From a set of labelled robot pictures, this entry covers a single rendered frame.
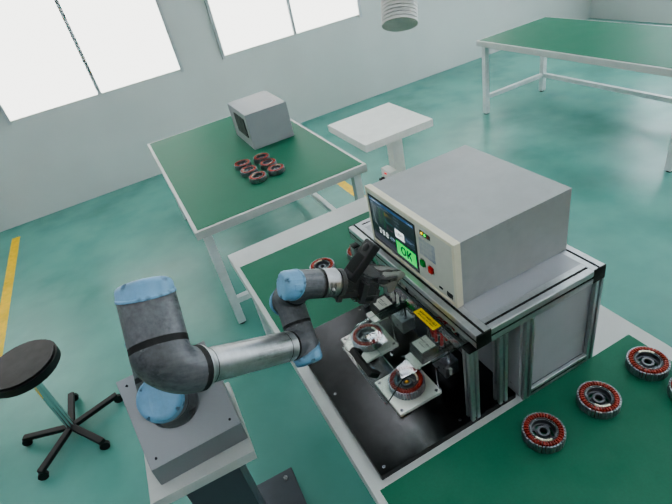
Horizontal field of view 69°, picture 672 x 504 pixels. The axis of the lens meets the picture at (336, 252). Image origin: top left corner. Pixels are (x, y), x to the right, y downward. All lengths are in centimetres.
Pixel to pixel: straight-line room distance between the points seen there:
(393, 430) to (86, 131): 487
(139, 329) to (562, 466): 110
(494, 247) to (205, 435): 99
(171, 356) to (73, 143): 495
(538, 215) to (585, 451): 63
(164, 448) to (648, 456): 131
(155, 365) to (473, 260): 78
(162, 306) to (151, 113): 487
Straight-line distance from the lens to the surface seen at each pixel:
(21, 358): 287
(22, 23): 564
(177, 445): 161
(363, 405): 159
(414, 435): 150
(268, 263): 231
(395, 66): 678
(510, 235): 133
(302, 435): 254
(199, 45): 578
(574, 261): 150
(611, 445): 156
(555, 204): 141
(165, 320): 99
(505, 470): 147
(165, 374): 99
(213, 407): 160
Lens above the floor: 202
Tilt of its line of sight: 34 degrees down
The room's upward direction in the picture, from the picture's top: 13 degrees counter-clockwise
